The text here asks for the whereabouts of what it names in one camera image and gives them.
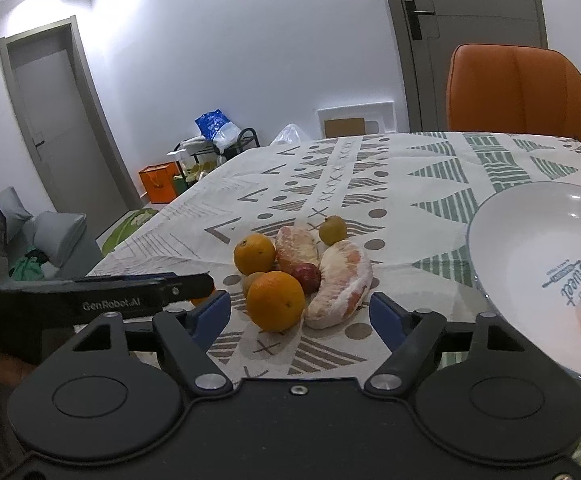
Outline clear plastic bag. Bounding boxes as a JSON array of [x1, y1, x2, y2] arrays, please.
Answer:
[[270, 123, 307, 147]]

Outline green floor mat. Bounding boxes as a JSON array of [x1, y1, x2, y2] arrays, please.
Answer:
[[101, 208, 158, 253]]

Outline small yellow-green fruit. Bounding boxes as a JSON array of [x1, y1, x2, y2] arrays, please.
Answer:
[[242, 271, 267, 299]]

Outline patterned tablecloth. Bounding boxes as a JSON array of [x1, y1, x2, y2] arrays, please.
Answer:
[[85, 131, 581, 480]]

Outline small orange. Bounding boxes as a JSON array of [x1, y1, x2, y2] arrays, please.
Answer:
[[233, 234, 277, 276]]

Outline green cloth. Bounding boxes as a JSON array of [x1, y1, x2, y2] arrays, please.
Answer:
[[10, 252, 46, 281]]

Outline grey door with lever handle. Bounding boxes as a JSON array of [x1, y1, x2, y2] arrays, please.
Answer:
[[0, 16, 144, 216]]

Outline white bowl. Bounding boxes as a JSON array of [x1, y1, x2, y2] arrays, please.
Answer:
[[467, 181, 581, 381]]

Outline olive green round fruit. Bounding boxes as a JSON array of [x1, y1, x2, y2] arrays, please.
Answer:
[[319, 215, 347, 246]]

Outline grey door with black lock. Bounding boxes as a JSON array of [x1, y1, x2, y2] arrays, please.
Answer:
[[378, 0, 547, 133]]

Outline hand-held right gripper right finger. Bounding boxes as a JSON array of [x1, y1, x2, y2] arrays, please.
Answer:
[[365, 291, 514, 392]]

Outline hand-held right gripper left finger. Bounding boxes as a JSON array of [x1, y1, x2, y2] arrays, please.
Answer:
[[73, 290, 234, 392]]

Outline orange box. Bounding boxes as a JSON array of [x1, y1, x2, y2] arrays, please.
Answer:
[[138, 161, 178, 204]]

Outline white foam packaging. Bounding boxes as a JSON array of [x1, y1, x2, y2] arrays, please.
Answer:
[[317, 102, 396, 137]]

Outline large peeled pomelo piece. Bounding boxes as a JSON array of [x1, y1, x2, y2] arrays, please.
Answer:
[[303, 240, 374, 330]]

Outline orange chair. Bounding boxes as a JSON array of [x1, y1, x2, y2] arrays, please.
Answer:
[[445, 44, 581, 146]]

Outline small peeled pomelo piece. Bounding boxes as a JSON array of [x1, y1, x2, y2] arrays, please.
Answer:
[[275, 226, 321, 273]]

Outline blue and white bag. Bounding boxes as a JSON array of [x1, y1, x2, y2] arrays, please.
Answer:
[[194, 109, 241, 150]]

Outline black metal rack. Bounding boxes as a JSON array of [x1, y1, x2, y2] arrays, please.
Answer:
[[173, 128, 261, 182]]

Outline dark red round fruit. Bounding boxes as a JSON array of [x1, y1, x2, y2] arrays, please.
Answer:
[[290, 263, 322, 296]]

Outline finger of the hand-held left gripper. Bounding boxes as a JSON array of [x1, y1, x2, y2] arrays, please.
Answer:
[[88, 272, 216, 307]]

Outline large orange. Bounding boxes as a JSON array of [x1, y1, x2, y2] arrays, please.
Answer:
[[246, 270, 306, 333]]

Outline brown cardboard piece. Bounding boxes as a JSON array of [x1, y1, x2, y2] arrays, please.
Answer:
[[324, 117, 366, 136]]

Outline small grey cushion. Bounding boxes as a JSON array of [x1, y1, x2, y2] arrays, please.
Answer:
[[33, 211, 87, 267]]

